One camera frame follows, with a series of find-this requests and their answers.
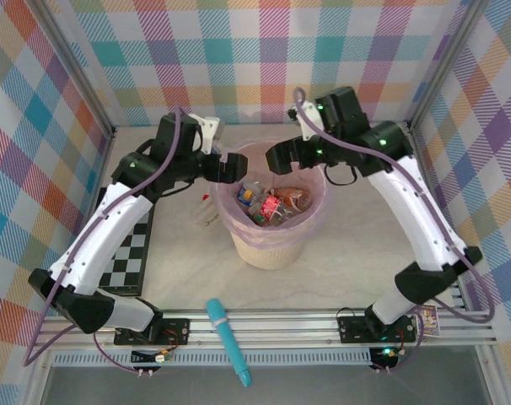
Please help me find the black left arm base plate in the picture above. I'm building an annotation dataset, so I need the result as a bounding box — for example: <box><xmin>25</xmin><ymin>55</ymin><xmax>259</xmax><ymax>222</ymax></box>
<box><xmin>113</xmin><ymin>318</ymin><xmax>192</xmax><ymax>348</ymax></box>

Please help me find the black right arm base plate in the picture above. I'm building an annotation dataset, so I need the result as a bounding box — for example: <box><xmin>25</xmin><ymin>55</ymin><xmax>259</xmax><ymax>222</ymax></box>
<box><xmin>336</xmin><ymin>314</ymin><xmax>417</xmax><ymax>343</ymax></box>

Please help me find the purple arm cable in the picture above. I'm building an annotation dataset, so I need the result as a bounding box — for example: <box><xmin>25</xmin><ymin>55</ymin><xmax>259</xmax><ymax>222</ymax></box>
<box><xmin>292</xmin><ymin>87</ymin><xmax>496</xmax><ymax>375</ymax></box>
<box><xmin>22</xmin><ymin>105</ymin><xmax>193</xmax><ymax>375</ymax></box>

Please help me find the aluminium corner post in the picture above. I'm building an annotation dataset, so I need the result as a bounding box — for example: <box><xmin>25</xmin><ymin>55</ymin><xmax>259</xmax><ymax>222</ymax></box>
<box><xmin>34</xmin><ymin>0</ymin><xmax>117</xmax><ymax>136</ymax></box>
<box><xmin>406</xmin><ymin>0</ymin><xmax>491</xmax><ymax>132</ymax></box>

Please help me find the clear bottle blue label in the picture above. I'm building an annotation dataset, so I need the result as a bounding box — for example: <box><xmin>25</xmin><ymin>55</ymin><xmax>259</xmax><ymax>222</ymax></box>
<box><xmin>237</xmin><ymin>181</ymin><xmax>261</xmax><ymax>208</ymax></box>

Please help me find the small picture card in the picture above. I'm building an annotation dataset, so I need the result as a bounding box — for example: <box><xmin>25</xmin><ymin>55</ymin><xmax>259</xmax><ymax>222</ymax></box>
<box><xmin>415</xmin><ymin>305</ymin><xmax>441</xmax><ymax>338</ymax></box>

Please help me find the aluminium front rail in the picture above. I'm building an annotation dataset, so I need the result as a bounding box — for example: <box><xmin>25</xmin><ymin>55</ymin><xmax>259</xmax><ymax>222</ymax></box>
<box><xmin>38</xmin><ymin>310</ymin><xmax>499</xmax><ymax>349</ymax></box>

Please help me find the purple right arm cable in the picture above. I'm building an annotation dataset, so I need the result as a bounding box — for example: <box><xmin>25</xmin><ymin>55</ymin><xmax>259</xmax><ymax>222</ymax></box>
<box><xmin>292</xmin><ymin>87</ymin><xmax>496</xmax><ymax>375</ymax></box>

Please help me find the teal cylindrical tube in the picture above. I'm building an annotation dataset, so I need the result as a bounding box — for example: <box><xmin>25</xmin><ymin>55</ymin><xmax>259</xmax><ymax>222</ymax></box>
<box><xmin>207</xmin><ymin>298</ymin><xmax>254</xmax><ymax>388</ymax></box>

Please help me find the white slotted cable duct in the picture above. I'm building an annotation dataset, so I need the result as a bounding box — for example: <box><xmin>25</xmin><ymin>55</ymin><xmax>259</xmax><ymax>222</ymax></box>
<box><xmin>52</xmin><ymin>352</ymin><xmax>374</xmax><ymax>368</ymax></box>

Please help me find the small circuit board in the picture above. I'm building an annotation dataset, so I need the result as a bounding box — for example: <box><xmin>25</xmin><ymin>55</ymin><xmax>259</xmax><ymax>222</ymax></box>
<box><xmin>368</xmin><ymin>346</ymin><xmax>402</xmax><ymax>368</ymax></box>
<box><xmin>131</xmin><ymin>348</ymin><xmax>175</xmax><ymax>366</ymax></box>

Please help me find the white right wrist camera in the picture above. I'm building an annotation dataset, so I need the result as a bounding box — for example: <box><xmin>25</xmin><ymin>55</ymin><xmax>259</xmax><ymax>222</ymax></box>
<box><xmin>288</xmin><ymin>100</ymin><xmax>325</xmax><ymax>141</ymax></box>

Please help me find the pink plastic bin liner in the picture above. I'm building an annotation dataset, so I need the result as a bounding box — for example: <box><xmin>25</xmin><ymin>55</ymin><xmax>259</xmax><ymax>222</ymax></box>
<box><xmin>208</xmin><ymin>141</ymin><xmax>329</xmax><ymax>250</ymax></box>

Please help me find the white bottle black print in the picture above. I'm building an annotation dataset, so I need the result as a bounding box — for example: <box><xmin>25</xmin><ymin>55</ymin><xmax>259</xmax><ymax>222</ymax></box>
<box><xmin>189</xmin><ymin>192</ymin><xmax>223</xmax><ymax>231</ymax></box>

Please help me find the black folding chessboard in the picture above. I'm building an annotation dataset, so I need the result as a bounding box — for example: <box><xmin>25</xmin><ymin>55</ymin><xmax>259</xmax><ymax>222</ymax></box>
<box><xmin>93</xmin><ymin>185</ymin><xmax>156</xmax><ymax>296</ymax></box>

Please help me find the cream waste bin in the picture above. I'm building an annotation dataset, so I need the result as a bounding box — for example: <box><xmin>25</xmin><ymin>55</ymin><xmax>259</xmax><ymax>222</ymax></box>
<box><xmin>208</xmin><ymin>141</ymin><xmax>329</xmax><ymax>271</ymax></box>

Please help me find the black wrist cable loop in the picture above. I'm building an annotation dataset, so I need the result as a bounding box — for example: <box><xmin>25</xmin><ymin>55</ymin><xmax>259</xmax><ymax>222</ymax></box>
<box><xmin>322</xmin><ymin>164</ymin><xmax>360</xmax><ymax>186</ymax></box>

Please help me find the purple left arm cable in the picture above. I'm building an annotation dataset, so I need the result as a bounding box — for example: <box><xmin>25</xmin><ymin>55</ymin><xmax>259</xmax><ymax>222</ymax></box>
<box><xmin>22</xmin><ymin>105</ymin><xmax>193</xmax><ymax>375</ymax></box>

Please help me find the clear bottle red label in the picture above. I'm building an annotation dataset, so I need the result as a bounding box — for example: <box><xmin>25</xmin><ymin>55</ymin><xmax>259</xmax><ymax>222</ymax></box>
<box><xmin>255</xmin><ymin>194</ymin><xmax>303</xmax><ymax>227</ymax></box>

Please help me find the aluminium side rail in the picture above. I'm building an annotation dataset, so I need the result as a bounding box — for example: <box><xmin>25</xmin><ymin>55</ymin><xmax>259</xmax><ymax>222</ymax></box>
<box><xmin>409</xmin><ymin>121</ymin><xmax>471</xmax><ymax>313</ymax></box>
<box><xmin>89</xmin><ymin>126</ymin><xmax>118</xmax><ymax>203</ymax></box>

